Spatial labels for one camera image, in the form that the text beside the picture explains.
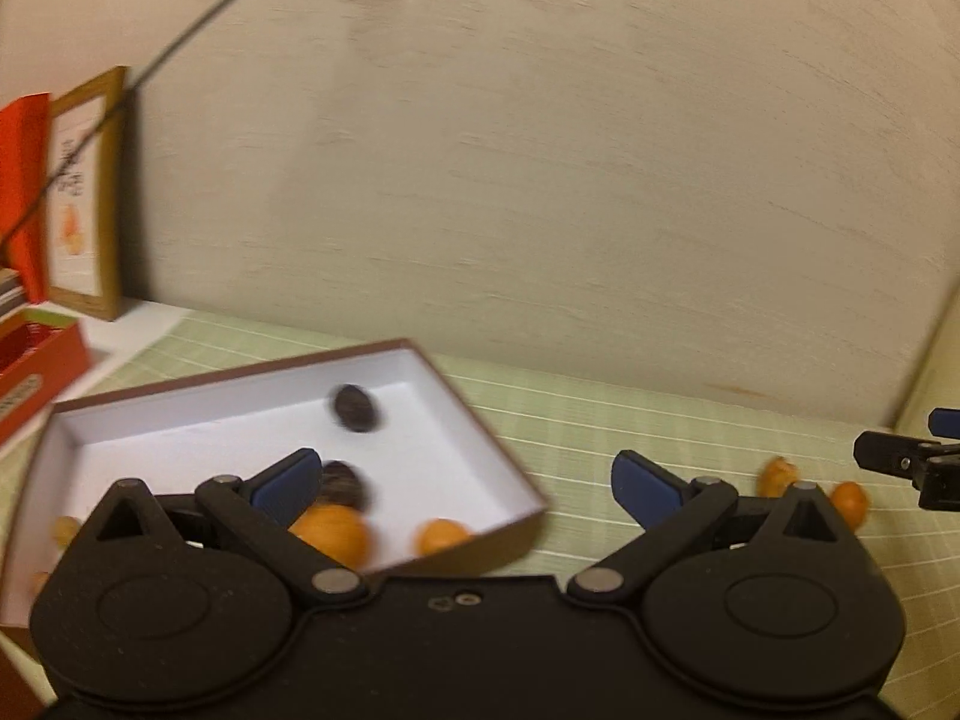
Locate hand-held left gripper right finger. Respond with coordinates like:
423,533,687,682
566,449,867,604

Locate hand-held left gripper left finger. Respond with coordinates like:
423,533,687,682
88,448,370,602

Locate orange tangerine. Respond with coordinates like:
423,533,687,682
289,505,374,566

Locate brown box with white inside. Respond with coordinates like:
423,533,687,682
0,339,549,628

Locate green checked tablecloth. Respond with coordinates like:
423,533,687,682
0,300,960,720

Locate red box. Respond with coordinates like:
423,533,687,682
0,307,92,445

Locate stack of books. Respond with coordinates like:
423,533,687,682
0,265,32,318

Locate wooden picture frame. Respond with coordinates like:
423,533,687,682
45,65,131,323

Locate black cable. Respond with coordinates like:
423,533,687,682
0,0,320,260

